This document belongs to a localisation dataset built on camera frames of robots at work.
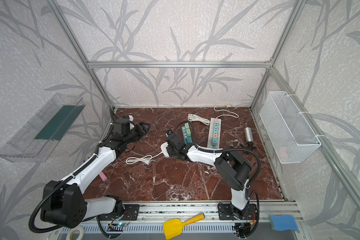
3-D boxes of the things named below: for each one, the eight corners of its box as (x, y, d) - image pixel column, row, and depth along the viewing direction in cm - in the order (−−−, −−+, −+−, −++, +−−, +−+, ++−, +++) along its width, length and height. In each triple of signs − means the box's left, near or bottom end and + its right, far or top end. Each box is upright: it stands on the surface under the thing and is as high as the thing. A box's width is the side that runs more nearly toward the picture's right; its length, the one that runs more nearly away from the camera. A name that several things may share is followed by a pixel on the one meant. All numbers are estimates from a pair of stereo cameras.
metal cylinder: (246, 142, 103) (247, 139, 100) (244, 129, 110) (245, 126, 107) (252, 142, 103) (253, 140, 100) (249, 130, 110) (251, 127, 107)
